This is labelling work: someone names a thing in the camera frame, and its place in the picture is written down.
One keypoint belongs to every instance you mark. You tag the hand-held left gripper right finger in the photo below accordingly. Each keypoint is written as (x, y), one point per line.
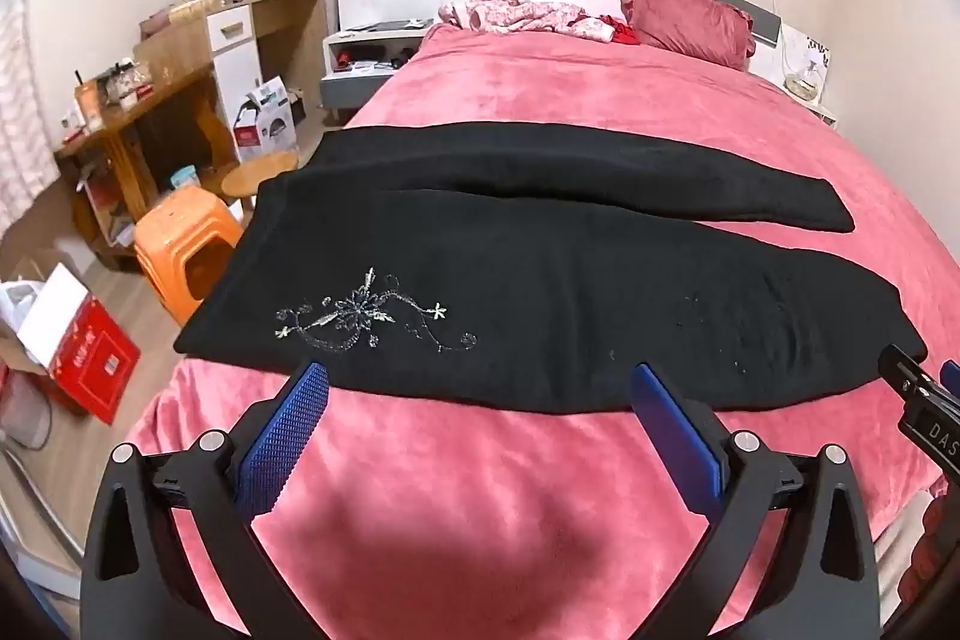
(675, 437)

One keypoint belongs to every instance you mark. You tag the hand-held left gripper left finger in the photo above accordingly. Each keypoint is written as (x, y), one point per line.
(289, 437)

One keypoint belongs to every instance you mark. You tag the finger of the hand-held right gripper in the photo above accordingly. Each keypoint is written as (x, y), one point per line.
(919, 400)
(951, 379)

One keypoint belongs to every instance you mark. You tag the black embroidered pants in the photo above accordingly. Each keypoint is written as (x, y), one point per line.
(525, 280)

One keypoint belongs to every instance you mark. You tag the person's right hand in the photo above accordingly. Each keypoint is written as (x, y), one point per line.
(930, 542)

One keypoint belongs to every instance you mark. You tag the pink fleece blanket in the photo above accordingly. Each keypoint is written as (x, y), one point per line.
(465, 505)

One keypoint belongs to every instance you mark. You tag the red cardboard box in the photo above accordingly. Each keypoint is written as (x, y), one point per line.
(97, 347)

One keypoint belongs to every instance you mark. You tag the orange plastic stool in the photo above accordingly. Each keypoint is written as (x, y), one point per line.
(180, 220)

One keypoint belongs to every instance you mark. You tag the round wooden stool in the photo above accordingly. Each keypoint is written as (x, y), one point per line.
(262, 168)

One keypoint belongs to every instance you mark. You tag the blue lidded jar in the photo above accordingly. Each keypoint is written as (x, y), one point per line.
(185, 179)

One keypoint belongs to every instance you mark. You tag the white open box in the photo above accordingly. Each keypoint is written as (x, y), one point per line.
(19, 310)

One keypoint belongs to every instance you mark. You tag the white red appliance box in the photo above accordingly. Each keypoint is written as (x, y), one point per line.
(262, 130)

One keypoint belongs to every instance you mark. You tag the clear glass ornament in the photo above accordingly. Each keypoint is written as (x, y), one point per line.
(802, 78)

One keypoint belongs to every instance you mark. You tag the white floral nightstand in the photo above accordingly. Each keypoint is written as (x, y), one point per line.
(814, 51)

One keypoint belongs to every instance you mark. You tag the white grey nightstand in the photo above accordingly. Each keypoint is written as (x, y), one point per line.
(360, 85)

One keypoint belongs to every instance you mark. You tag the wooden desk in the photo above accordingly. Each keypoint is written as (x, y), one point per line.
(161, 93)

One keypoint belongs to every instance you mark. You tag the pile of small desk items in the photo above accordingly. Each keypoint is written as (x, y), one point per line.
(120, 85)

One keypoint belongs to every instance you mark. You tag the white desk cabinet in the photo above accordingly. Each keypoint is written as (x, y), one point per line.
(232, 48)

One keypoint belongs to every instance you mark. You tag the red cloth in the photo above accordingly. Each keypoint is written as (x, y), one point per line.
(622, 34)

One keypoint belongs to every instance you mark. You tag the red ruffled pillow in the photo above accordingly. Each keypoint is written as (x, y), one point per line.
(682, 21)

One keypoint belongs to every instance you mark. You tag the pink patterned side curtain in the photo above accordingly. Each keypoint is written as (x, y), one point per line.
(22, 115)

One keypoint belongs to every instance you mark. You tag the pink floral clothes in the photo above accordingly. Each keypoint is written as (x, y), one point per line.
(525, 14)

